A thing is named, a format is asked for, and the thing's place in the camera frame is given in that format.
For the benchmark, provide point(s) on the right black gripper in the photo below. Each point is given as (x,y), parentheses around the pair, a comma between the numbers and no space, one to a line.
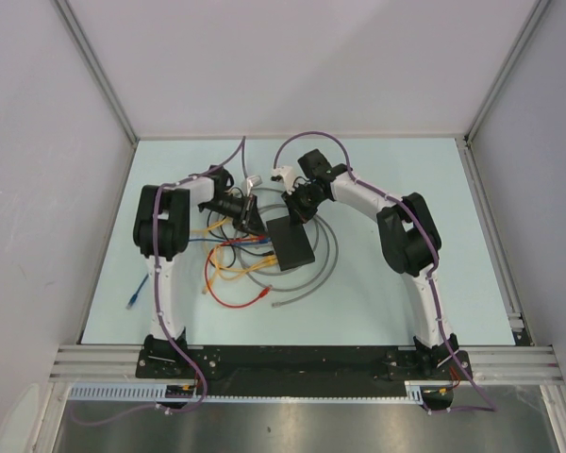
(294,210)

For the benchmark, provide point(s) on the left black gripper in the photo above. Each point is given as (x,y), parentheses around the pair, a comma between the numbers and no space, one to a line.
(249,218)

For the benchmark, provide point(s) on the black network switch box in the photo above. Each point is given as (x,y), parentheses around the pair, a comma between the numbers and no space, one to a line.
(290,242)

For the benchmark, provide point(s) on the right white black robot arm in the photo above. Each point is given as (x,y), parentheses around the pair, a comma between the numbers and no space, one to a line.
(409,240)

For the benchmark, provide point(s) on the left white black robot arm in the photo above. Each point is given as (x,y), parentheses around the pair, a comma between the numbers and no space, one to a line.
(162,232)

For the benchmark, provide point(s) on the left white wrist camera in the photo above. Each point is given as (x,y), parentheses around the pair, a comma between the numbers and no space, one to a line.
(250,183)

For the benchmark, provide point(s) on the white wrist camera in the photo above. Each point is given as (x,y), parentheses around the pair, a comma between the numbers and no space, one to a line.
(285,175)
(250,183)

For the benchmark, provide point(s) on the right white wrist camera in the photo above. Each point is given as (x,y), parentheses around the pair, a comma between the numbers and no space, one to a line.
(285,175)

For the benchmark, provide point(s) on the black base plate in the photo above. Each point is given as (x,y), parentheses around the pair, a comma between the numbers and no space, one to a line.
(280,371)

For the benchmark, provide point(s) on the white slotted cable duct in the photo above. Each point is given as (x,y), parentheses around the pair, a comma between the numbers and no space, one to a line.
(164,393)

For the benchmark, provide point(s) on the left aluminium corner post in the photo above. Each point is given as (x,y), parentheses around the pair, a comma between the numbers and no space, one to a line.
(89,57)

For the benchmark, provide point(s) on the aluminium corner post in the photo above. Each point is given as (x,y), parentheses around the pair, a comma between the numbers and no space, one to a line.
(524,37)
(89,57)

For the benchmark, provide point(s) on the aluminium front frame rail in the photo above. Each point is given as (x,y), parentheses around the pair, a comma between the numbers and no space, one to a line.
(493,365)

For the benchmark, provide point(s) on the right aluminium side rail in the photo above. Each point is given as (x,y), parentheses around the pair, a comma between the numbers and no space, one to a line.
(505,280)

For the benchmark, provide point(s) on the right aluminium corner post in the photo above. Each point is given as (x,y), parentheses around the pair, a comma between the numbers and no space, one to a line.
(524,37)

